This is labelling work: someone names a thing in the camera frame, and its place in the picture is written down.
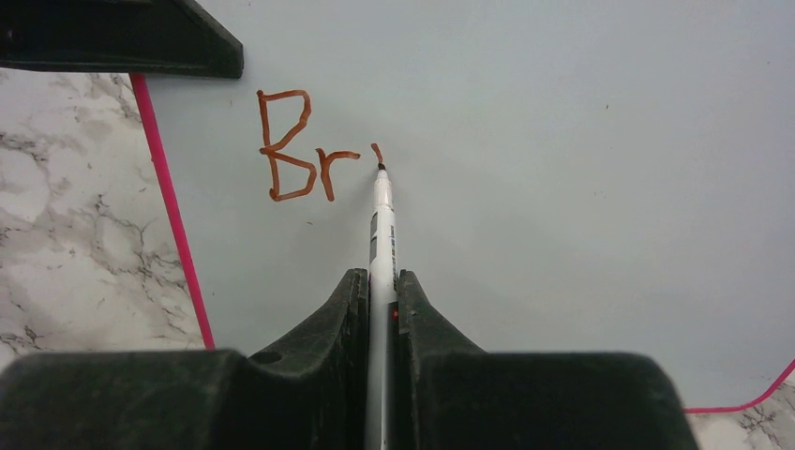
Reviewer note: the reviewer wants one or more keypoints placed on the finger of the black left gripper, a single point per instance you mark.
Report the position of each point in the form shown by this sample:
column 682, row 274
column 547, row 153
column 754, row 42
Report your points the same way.
column 174, row 37

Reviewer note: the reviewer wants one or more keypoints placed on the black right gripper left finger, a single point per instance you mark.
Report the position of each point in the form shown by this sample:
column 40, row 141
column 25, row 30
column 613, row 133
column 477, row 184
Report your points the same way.
column 304, row 391

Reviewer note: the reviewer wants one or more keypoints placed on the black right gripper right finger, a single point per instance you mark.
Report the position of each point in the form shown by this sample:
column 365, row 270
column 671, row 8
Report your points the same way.
column 451, row 394

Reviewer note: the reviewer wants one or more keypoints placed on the white brown whiteboard marker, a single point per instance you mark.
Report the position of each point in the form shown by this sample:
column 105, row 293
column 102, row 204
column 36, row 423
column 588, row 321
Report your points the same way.
column 382, row 290

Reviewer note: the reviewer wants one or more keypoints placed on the pink framed whiteboard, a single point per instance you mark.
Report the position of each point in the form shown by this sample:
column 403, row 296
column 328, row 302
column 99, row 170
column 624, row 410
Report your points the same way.
column 567, row 175

